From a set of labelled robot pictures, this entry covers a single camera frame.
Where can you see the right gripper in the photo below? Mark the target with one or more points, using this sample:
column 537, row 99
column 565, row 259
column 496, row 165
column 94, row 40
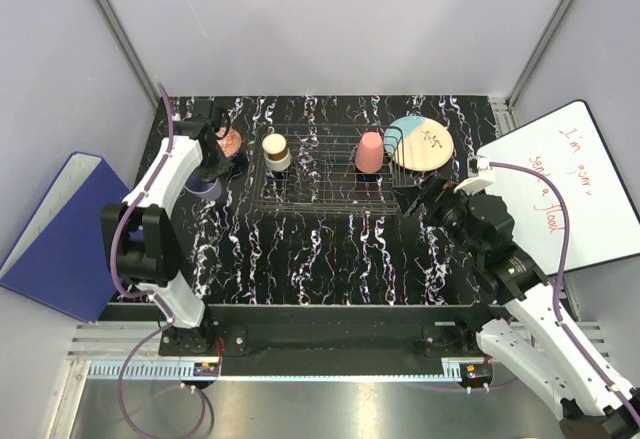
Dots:
column 434, row 197

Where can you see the whiteboard with red writing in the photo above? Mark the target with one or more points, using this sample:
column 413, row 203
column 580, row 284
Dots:
column 558, row 180

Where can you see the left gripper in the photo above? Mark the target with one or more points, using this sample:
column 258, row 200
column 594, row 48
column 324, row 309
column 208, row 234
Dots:
column 220, row 169

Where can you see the blue ring binder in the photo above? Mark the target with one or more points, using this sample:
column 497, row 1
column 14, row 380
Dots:
column 59, row 259

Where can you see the cream and brown mug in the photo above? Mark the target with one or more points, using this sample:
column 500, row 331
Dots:
column 276, row 153

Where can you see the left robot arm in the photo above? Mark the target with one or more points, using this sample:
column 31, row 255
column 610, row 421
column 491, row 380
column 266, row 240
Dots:
column 142, row 250

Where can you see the pink cup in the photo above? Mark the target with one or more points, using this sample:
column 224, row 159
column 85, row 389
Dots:
column 370, row 153

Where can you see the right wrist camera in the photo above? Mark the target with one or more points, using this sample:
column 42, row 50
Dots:
column 480, row 176

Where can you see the purple cup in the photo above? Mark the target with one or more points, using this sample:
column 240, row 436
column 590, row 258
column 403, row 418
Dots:
column 203, row 188

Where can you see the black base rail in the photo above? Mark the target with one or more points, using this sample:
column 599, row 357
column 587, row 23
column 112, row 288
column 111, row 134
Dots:
column 336, row 342

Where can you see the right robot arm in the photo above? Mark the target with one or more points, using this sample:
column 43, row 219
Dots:
column 561, row 366

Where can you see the cream and blue plate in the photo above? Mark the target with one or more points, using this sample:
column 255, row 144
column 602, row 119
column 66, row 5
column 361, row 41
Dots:
column 418, row 144

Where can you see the wire dish rack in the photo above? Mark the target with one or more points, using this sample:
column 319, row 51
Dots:
column 322, row 177

